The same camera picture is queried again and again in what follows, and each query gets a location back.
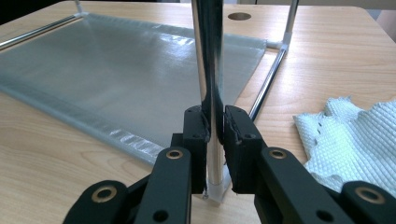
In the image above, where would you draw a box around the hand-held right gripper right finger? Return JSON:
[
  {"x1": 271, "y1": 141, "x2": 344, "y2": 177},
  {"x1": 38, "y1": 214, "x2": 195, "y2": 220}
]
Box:
[{"x1": 221, "y1": 105, "x2": 268, "y2": 194}]

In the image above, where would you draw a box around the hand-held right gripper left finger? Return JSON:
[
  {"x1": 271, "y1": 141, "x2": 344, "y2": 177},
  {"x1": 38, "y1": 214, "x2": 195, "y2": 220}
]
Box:
[{"x1": 170, "y1": 105, "x2": 212, "y2": 194}]

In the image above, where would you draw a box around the silver two-tier shelf rack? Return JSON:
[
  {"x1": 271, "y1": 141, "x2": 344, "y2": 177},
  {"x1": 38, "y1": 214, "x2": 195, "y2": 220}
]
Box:
[{"x1": 0, "y1": 0, "x2": 301, "y2": 203}]

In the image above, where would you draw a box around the light blue cloth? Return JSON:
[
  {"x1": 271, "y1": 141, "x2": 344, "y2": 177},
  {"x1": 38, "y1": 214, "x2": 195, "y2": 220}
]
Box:
[{"x1": 293, "y1": 96, "x2": 396, "y2": 199}]

